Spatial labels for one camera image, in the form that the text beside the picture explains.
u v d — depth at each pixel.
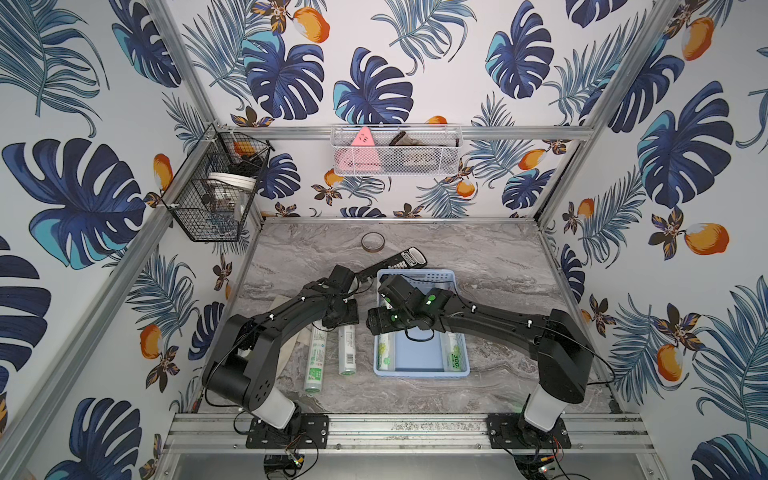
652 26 0.72
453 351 0.84
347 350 0.82
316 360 0.82
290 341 0.54
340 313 0.76
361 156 0.90
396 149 0.92
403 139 0.91
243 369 0.45
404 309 0.62
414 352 0.86
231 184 0.79
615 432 0.77
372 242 1.14
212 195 0.92
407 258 1.09
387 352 0.83
